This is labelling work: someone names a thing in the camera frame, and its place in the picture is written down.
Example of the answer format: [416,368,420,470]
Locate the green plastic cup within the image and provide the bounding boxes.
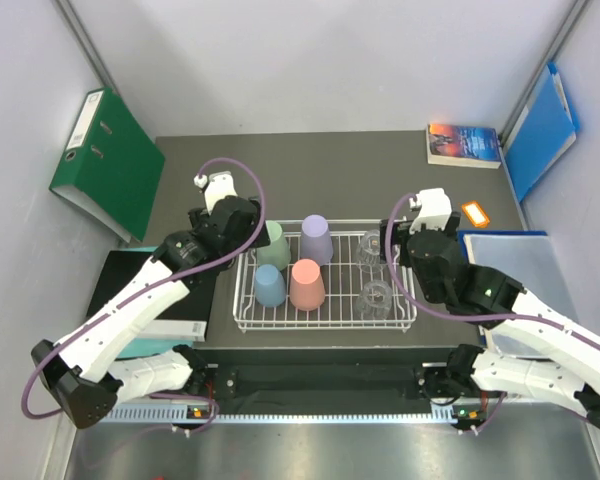
[256,220,291,271]

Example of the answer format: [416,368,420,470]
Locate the blue plastic cup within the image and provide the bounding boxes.
[254,264,287,308]

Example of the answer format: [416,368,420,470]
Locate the purple plastic cup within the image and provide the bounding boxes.
[300,214,333,266]

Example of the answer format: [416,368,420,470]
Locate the pink plastic cup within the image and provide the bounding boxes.
[289,259,326,311]

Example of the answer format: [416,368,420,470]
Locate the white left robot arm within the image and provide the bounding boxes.
[31,195,268,429]

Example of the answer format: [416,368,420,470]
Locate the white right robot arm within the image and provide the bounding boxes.
[382,218,600,430]

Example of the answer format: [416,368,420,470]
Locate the orange white tag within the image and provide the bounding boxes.
[461,201,490,228]

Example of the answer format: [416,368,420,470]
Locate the clear glass rear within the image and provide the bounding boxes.
[355,229,386,274]

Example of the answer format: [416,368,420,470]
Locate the clear glass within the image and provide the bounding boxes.
[355,229,386,274]
[354,280,393,321]

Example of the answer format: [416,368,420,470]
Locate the clear glass front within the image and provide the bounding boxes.
[354,280,393,321]

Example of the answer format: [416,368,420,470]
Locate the black book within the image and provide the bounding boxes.
[86,247,215,342]

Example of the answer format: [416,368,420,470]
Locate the paperback book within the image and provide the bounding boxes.
[425,124,502,169]

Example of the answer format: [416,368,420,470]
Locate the green lever arch binder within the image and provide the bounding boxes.
[49,88,165,242]

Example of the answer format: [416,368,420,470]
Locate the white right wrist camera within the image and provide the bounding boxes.
[409,188,452,234]

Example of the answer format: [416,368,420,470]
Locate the white wire dish rack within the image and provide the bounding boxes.
[232,219,417,333]

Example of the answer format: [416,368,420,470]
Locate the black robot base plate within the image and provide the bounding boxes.
[176,346,484,402]

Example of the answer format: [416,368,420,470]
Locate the blue folder against wall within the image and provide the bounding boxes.
[504,62,580,202]

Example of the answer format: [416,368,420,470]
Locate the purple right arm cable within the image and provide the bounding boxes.
[384,192,600,435]

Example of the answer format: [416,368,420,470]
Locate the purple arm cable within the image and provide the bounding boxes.
[21,157,268,435]
[384,192,600,435]

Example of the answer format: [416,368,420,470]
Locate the white cable duct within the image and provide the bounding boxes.
[79,403,486,425]

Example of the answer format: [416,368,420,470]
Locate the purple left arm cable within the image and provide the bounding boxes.
[21,157,268,435]

